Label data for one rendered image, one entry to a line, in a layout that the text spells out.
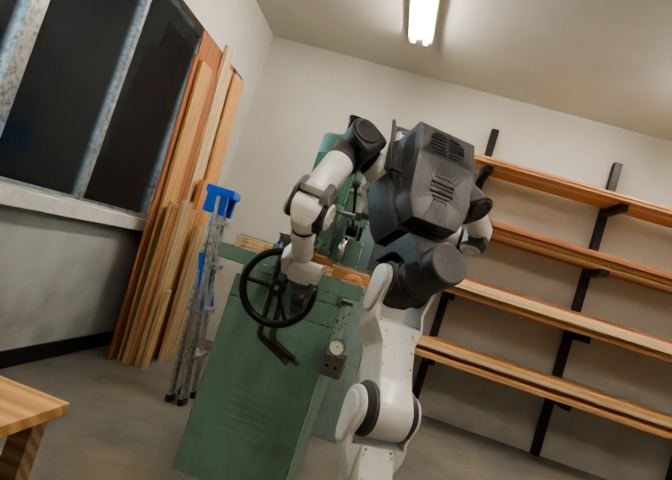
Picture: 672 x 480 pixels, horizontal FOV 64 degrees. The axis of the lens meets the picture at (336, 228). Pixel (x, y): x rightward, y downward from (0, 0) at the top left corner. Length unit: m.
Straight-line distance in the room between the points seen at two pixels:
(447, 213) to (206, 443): 1.33
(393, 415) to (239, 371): 0.91
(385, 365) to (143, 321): 2.23
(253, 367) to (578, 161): 3.43
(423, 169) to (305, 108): 3.35
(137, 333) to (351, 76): 2.77
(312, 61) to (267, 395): 3.38
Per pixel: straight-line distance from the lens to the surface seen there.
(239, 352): 2.21
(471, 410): 4.69
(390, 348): 1.51
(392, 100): 4.78
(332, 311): 2.13
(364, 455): 1.51
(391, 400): 1.47
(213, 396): 2.27
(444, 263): 1.41
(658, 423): 4.53
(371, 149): 1.59
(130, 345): 3.55
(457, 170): 1.61
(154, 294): 3.48
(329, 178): 1.49
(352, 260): 2.43
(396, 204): 1.55
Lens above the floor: 0.96
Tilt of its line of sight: 3 degrees up
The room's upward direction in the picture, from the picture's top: 18 degrees clockwise
